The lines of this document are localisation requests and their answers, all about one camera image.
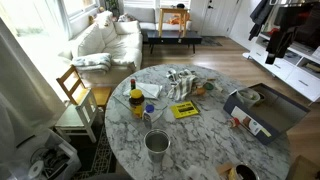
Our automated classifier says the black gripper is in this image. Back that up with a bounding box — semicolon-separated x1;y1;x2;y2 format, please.
265;25;298;66

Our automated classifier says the juice pouch with green cap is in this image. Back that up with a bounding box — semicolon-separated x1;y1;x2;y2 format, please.
240;90;254;101
249;91;260;102

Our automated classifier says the silver metal cup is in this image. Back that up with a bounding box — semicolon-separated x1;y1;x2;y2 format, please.
143;129;171;164

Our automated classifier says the dark blue cardboard box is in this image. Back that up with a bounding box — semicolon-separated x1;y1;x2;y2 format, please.
222;82;311;146

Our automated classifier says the brown cardboard box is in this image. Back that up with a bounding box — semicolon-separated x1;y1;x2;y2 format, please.
285;154;320;180

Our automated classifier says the white TV cabinet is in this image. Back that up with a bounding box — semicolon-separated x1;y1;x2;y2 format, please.
242;31;320;103

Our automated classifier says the dark hanging jacket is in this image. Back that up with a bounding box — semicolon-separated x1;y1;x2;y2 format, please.
249;0;275;41

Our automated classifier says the clear plastic deli container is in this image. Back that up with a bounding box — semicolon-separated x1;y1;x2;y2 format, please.
235;87;262;108

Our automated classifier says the small dark door mat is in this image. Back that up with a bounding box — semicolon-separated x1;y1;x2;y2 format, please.
199;35;223;48

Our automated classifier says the white door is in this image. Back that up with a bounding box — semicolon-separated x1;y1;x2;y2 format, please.
199;0;241;37

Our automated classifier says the striped dish towel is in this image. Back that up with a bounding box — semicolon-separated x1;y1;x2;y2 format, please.
165;68;200;102

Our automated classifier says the black coffee table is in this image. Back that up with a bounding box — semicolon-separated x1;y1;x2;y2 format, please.
146;29;203;55

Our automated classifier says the yellow black booklet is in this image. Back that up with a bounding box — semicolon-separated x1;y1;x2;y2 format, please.
170;100;200;120

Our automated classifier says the orange plush toy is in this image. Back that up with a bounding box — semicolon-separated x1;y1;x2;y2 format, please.
166;13;192;26

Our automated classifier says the wooden stool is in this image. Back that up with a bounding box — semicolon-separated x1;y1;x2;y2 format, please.
157;7;190;38

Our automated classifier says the yellow printed tin can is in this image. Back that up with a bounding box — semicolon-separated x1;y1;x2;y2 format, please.
228;163;260;180

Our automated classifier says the clear glass tray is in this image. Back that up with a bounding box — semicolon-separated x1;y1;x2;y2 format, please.
112;87;169;126

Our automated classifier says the white folded napkin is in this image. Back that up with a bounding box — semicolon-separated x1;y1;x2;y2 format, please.
122;82;164;100

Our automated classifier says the small bottle with blue cap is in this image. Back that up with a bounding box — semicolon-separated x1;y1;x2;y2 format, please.
142;104;156;129

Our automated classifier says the brown jar with yellow lid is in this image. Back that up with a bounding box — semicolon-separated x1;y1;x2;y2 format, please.
128;88;146;119

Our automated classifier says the white sectional sofa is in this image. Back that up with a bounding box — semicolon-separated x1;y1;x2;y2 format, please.
58;6;193;86

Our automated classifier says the floral patterned cushion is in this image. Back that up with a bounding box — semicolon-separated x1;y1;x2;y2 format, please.
117;13;136;23
94;10;114;28

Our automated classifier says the potted green plant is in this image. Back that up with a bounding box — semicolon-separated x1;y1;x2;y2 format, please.
105;0;120;18

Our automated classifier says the wooden chair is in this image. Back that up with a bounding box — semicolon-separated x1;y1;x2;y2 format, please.
55;65;113;111
54;89;100;144

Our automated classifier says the grey white throw blanket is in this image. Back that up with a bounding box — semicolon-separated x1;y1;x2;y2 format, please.
70;52;113;74

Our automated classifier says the patterned floor rug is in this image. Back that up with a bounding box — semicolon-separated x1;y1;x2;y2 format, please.
71;123;118;180

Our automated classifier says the white framed window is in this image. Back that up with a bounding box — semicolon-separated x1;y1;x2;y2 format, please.
61;0;101;19

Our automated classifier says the clear plastic storage bin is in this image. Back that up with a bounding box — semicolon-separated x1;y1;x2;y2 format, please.
8;128;82;180

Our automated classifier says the white sheer curtain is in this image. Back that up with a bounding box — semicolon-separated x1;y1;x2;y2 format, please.
0;16;68;164

